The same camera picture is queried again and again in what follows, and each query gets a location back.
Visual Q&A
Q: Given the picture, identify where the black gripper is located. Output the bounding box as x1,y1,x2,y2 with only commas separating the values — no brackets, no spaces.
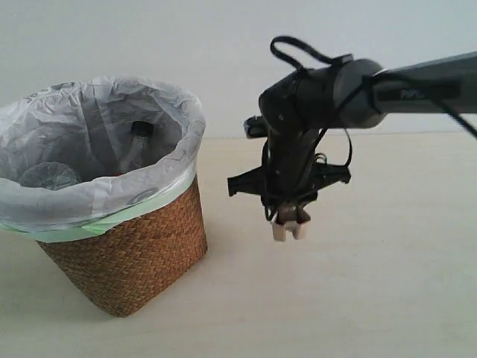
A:
227,161,351,224

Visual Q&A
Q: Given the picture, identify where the brown pulp cardboard tray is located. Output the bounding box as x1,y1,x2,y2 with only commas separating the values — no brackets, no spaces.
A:
271,212,311,242

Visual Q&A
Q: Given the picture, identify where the clear bottle red label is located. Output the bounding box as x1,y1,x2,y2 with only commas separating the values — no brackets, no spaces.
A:
116,121,154,175

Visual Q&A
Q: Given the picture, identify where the clear bottle green cap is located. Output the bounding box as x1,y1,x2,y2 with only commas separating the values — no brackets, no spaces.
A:
18,162,82,191

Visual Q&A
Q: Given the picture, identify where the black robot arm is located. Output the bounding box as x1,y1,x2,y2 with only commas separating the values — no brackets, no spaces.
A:
227,53,476,220

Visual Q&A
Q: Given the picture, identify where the woven wicker waste basket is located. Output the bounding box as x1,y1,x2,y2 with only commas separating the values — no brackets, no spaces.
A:
39,180,208,318

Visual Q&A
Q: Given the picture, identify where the translucent white bin liner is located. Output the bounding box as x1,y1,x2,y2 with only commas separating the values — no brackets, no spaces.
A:
1,76,206,243

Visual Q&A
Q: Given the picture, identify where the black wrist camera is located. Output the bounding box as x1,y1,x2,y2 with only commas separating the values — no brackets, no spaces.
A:
244,116,268,139

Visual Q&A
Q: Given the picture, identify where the black cable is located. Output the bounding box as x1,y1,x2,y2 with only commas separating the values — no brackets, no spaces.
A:
260,36,477,221

